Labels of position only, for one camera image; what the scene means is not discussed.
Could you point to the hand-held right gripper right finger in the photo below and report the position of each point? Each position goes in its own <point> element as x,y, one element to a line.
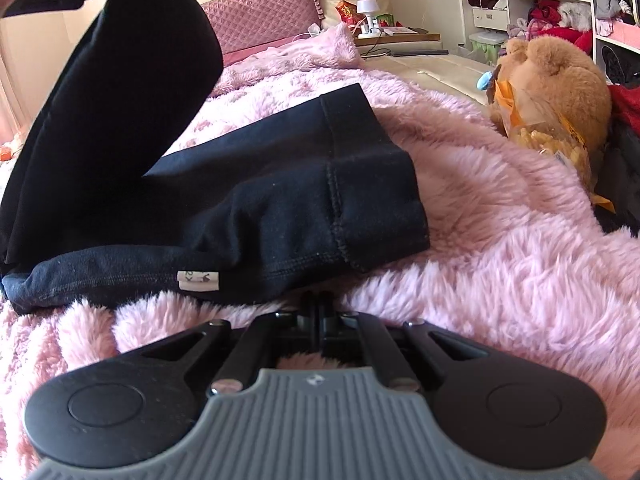
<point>330,317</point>

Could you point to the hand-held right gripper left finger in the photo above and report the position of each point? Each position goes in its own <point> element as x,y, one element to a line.
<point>310,317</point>

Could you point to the black pants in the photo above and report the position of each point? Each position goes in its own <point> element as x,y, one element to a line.
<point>250,210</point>

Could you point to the pink quilted headboard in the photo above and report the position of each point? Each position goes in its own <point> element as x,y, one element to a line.
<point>260,20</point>

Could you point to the pink pillow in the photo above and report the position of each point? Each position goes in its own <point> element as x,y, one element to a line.
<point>270,50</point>

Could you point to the pink fluffy blanket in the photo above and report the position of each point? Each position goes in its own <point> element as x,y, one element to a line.
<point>490,270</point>

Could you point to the red gift packet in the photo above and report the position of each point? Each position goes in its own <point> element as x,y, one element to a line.
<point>346,12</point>

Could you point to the white table lamp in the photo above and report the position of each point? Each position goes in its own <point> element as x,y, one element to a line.
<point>368,12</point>

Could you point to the cream nightstand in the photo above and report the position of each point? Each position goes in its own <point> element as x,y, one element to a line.
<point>390,10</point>

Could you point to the beige mattress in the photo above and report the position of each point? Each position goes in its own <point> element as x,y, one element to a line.
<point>435,72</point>

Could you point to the pale green storage box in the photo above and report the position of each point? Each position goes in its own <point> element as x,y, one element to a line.
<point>487,46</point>

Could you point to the black jacket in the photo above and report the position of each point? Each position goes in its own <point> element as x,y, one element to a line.
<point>620,185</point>

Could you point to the brown teddy bear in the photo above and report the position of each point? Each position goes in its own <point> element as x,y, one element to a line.
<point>560,77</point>

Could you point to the red cloth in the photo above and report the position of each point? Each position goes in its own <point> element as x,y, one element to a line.
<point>627,107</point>

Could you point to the pile of colourful clothes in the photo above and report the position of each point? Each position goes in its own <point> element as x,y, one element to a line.
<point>550,12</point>

